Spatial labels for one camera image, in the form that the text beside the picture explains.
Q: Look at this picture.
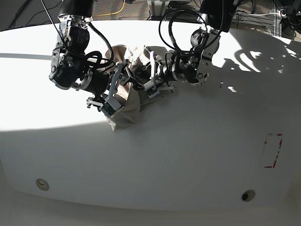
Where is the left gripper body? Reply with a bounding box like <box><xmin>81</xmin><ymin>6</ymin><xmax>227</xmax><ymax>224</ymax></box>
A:
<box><xmin>156</xmin><ymin>59</ymin><xmax>178</xmax><ymax>82</ymax></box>

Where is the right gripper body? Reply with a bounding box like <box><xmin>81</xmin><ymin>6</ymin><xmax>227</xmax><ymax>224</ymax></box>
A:
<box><xmin>79</xmin><ymin>69</ymin><xmax>110</xmax><ymax>96</ymax></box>

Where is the beige t-shirt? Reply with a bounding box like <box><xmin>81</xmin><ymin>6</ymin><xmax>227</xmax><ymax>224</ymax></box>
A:
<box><xmin>106</xmin><ymin>45</ymin><xmax>168</xmax><ymax>131</ymax></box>

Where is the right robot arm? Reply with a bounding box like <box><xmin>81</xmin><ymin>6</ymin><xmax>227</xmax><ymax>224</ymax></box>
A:
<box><xmin>49</xmin><ymin>0</ymin><xmax>127</xmax><ymax>117</ymax></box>

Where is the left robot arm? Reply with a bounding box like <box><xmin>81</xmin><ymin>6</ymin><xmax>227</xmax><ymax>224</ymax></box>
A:
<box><xmin>143</xmin><ymin>0</ymin><xmax>240</xmax><ymax>97</ymax></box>

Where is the left round table grommet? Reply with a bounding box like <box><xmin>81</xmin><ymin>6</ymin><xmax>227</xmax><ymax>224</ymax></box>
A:
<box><xmin>36</xmin><ymin>178</ymin><xmax>49</xmax><ymax>191</ymax></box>

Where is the round table grommet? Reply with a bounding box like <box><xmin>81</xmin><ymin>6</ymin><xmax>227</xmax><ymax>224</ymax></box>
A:
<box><xmin>241</xmin><ymin>190</ymin><xmax>256</xmax><ymax>202</ymax></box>
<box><xmin>36</xmin><ymin>178</ymin><xmax>49</xmax><ymax>191</ymax></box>

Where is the red tape rectangle marking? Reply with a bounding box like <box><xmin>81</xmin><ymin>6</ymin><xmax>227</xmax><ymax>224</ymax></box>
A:
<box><xmin>261</xmin><ymin>133</ymin><xmax>283</xmax><ymax>169</ymax></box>

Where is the right round table grommet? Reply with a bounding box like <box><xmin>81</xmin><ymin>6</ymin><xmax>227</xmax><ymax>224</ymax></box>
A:
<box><xmin>241</xmin><ymin>190</ymin><xmax>256</xmax><ymax>202</ymax></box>

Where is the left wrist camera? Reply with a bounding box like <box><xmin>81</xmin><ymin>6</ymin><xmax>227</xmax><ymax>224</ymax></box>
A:
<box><xmin>144</xmin><ymin>83</ymin><xmax>159</xmax><ymax>98</ymax></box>

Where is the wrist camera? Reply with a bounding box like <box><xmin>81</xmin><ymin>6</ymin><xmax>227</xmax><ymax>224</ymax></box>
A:
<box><xmin>144</xmin><ymin>83</ymin><xmax>159</xmax><ymax>98</ymax></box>
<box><xmin>100</xmin><ymin>97</ymin><xmax>122</xmax><ymax>118</ymax></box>

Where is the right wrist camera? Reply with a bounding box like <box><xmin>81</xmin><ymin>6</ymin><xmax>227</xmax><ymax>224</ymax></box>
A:
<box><xmin>100</xmin><ymin>97</ymin><xmax>122</xmax><ymax>118</ymax></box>

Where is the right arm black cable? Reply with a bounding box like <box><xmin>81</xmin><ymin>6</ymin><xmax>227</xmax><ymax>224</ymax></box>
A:
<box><xmin>40</xmin><ymin>0</ymin><xmax>116</xmax><ymax>71</ymax></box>

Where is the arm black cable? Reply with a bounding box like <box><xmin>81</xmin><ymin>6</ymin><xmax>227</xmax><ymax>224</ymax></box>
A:
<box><xmin>40</xmin><ymin>0</ymin><xmax>116</xmax><ymax>71</ymax></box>
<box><xmin>158</xmin><ymin>8</ymin><xmax>205</xmax><ymax>54</ymax></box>

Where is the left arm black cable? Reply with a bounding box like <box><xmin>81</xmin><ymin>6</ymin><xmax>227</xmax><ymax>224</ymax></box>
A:
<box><xmin>158</xmin><ymin>8</ymin><xmax>205</xmax><ymax>54</ymax></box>

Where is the yellow cable on floor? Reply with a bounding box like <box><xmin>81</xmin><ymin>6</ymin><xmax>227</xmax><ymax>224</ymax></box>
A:
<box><xmin>94</xmin><ymin>0</ymin><xmax>125</xmax><ymax>17</ymax></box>

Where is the aluminium frame with cables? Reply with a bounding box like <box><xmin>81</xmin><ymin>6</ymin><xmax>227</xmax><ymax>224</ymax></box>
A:
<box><xmin>147</xmin><ymin>0</ymin><xmax>301</xmax><ymax>40</ymax></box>

